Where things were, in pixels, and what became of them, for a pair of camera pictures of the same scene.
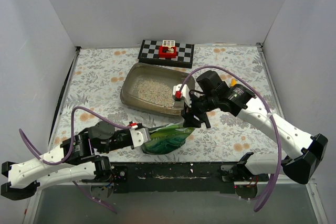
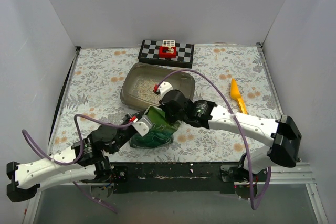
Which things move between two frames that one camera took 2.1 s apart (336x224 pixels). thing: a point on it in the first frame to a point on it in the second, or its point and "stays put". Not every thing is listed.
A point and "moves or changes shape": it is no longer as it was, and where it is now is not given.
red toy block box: (164, 53) stays put
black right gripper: (196, 115) to (166, 104)
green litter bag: (167, 139) moves or changes shape
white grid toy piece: (168, 43) stays put
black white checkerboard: (149, 53) stays put
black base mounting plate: (177, 178) stays put
